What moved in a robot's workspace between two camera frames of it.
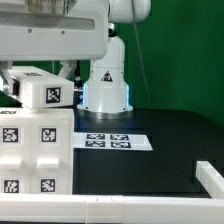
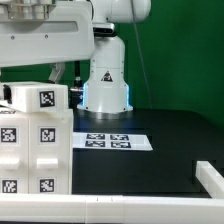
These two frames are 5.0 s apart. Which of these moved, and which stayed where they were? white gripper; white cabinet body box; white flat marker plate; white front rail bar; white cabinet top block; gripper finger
Moved: gripper finger; white cabinet top block
Stayed: white cabinet body box; white front rail bar; white flat marker plate; white gripper
